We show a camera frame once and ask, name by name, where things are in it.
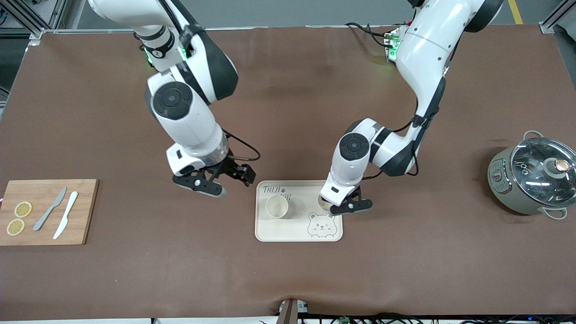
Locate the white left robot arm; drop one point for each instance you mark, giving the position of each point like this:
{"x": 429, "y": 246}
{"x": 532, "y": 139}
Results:
{"x": 423, "y": 49}

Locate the glass pot lid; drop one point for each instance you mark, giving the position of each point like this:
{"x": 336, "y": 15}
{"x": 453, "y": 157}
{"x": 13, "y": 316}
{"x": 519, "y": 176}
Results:
{"x": 540, "y": 166}

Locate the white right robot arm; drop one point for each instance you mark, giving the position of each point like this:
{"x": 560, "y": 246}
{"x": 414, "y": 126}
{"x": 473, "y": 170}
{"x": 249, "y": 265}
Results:
{"x": 189, "y": 121}

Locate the white plastic knife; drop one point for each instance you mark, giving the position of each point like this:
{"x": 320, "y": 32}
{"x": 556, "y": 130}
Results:
{"x": 66, "y": 215}

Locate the brown table mat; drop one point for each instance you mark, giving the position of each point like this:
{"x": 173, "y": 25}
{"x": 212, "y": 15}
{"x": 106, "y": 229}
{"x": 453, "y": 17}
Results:
{"x": 288, "y": 112}

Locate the bamboo cutting board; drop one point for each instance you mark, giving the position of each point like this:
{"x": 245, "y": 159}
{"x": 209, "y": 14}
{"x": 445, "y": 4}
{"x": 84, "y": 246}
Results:
{"x": 85, "y": 216}

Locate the lemon slice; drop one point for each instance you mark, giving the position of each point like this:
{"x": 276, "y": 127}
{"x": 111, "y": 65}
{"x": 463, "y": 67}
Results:
{"x": 15, "y": 227}
{"x": 23, "y": 209}

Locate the grey-green electric pot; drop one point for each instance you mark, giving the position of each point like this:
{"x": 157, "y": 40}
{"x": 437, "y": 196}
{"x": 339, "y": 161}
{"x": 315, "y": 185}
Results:
{"x": 508, "y": 189}

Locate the metal camera mount clamp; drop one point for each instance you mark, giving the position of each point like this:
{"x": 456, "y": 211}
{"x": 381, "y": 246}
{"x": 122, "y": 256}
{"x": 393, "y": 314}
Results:
{"x": 290, "y": 311}

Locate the cream bear print tray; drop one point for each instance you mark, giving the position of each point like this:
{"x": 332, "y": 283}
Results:
{"x": 288, "y": 231}

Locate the white IKEA cup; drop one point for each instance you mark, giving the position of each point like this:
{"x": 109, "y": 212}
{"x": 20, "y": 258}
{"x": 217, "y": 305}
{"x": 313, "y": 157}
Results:
{"x": 324, "y": 204}
{"x": 276, "y": 207}

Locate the grey plastic knife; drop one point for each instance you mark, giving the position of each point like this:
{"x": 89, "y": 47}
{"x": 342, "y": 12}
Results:
{"x": 49, "y": 209}

